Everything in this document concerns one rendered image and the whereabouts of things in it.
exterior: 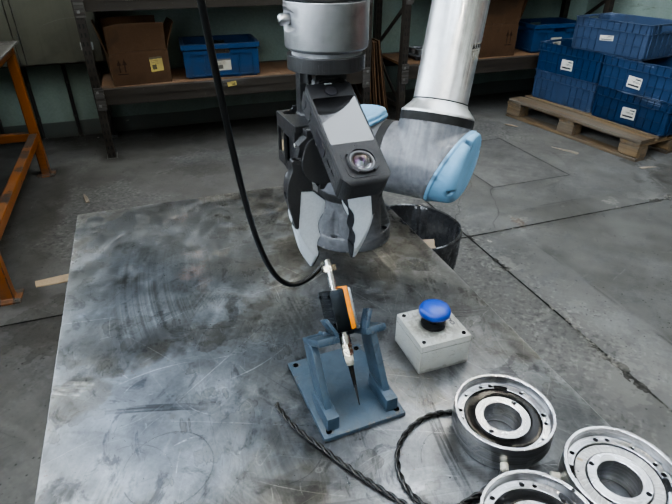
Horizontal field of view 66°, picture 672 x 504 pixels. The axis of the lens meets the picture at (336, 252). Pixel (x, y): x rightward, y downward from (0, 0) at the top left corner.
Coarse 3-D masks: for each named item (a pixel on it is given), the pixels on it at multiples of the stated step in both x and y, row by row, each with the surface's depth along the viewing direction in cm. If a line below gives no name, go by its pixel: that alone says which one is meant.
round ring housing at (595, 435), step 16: (576, 432) 53; (592, 432) 53; (608, 432) 53; (624, 432) 53; (576, 448) 52; (624, 448) 52; (640, 448) 52; (656, 448) 51; (560, 464) 51; (592, 464) 51; (608, 464) 51; (624, 464) 51; (656, 464) 51; (576, 480) 48; (592, 480) 49; (624, 480) 51; (640, 480) 49; (608, 496) 48; (640, 496) 48
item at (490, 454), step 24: (480, 384) 60; (504, 384) 60; (528, 384) 58; (456, 408) 55; (480, 408) 57; (504, 408) 58; (552, 408) 55; (456, 432) 55; (504, 432) 54; (552, 432) 53; (480, 456) 53; (504, 456) 51; (528, 456) 51
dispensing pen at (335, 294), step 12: (324, 264) 59; (336, 288) 59; (324, 300) 59; (336, 300) 57; (324, 312) 60; (336, 312) 57; (336, 324) 57; (348, 324) 57; (348, 336) 58; (348, 348) 58; (348, 360) 58
